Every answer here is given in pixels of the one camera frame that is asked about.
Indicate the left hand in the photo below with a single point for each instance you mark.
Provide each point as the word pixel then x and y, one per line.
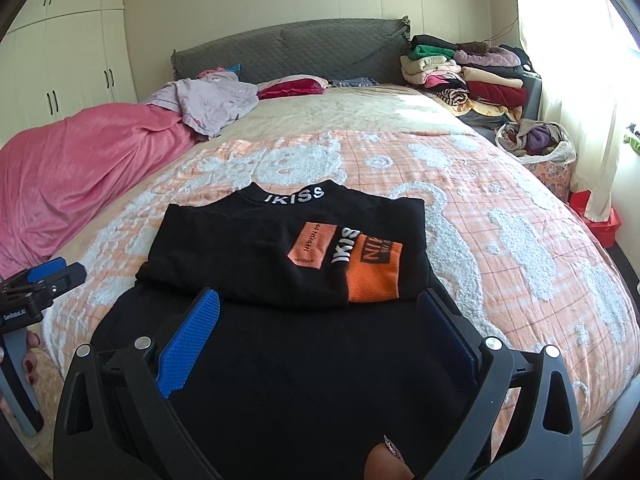
pixel 29 365

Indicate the red box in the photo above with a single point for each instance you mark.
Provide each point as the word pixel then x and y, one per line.
pixel 603 224

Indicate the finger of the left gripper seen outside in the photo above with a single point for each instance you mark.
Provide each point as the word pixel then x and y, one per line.
pixel 38 273

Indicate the right hand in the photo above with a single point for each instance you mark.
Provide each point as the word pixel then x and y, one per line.
pixel 385 462

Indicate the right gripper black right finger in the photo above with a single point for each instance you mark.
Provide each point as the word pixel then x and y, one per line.
pixel 521 420

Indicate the cream wardrobe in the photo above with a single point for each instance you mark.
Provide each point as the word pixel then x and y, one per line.
pixel 59 57

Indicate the black IKISS sweatshirt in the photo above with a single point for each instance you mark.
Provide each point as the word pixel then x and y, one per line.
pixel 318 354

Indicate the grey quilted headboard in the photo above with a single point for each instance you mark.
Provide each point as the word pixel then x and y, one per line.
pixel 341 48

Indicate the stack of folded clothes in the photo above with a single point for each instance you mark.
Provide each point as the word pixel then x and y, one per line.
pixel 484 86

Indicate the lilac crumpled garment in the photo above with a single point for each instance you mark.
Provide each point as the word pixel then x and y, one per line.
pixel 209 104

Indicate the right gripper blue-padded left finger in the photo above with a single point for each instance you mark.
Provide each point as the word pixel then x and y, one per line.
pixel 114 419

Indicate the bag of loose clothes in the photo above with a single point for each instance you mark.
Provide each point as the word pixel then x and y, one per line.
pixel 543 148

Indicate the pink blanket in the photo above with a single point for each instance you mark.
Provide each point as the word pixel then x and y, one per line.
pixel 56 178

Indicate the white curtain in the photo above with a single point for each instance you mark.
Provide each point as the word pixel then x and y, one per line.
pixel 589 64

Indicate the red pillow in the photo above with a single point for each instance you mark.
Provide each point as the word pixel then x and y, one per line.
pixel 294 85

